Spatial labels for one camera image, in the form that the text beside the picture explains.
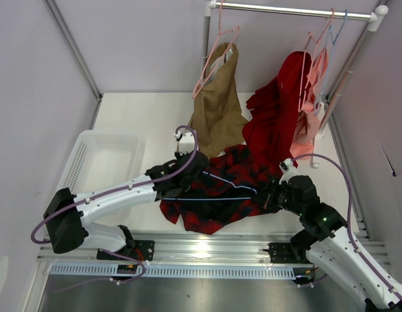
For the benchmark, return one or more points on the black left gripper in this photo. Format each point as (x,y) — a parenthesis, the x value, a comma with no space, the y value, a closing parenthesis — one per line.
(177,156)

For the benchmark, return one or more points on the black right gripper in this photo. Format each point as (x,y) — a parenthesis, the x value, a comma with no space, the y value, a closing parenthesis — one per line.
(270,193)

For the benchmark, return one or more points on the light blue wire hanger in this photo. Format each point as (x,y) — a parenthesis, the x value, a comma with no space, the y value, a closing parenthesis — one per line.
(210,187)

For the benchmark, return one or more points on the red plaid skirt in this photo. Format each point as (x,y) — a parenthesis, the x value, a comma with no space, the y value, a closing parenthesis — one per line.
(209,217)

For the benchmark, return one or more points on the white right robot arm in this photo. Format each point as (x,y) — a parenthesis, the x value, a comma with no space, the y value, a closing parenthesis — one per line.
(326,242)

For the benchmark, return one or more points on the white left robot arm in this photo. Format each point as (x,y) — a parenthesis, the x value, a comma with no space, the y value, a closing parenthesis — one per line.
(71,219)

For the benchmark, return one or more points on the tan skirt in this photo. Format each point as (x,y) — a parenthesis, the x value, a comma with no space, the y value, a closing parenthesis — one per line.
(217,117)

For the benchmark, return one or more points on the pink hanger with tan skirt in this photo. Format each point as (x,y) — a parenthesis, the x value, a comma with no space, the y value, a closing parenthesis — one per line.
(213,59)

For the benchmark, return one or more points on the blue hanger at right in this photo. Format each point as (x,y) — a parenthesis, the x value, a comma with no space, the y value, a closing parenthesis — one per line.
(330,44)

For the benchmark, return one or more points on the pink garment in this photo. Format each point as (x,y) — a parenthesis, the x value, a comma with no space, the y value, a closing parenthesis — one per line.
(305,132)

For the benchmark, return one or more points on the red garment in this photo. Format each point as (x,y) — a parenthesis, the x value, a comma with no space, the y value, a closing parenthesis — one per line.
(274,110)

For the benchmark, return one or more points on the white perforated plastic basket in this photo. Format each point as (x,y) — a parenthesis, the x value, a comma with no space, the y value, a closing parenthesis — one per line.
(102,159)

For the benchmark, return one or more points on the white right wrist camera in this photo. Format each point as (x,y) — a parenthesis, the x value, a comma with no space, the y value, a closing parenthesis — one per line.
(288,169)

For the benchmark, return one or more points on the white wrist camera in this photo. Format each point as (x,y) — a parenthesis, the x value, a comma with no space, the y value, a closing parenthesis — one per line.
(288,169)
(186,141)

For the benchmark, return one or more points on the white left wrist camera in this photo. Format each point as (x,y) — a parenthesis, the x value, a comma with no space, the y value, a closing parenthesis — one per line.
(186,141)

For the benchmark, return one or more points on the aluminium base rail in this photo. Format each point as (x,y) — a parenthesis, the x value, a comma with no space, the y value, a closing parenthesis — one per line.
(214,250)

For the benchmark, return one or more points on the white slotted cable duct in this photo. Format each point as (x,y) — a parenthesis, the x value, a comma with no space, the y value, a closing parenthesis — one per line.
(175,271)

